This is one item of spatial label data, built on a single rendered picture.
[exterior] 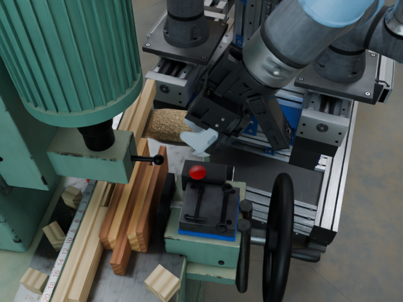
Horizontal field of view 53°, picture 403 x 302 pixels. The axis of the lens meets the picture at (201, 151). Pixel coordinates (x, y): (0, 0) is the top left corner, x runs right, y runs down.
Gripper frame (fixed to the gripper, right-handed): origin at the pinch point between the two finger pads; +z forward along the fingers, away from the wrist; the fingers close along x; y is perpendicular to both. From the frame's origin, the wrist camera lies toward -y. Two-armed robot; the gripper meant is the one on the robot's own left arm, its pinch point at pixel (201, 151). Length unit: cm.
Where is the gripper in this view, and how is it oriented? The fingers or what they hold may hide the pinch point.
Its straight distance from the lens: 66.9
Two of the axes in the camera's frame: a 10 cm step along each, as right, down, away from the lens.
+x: -1.5, 7.6, -6.3
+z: -4.9, 5.0, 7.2
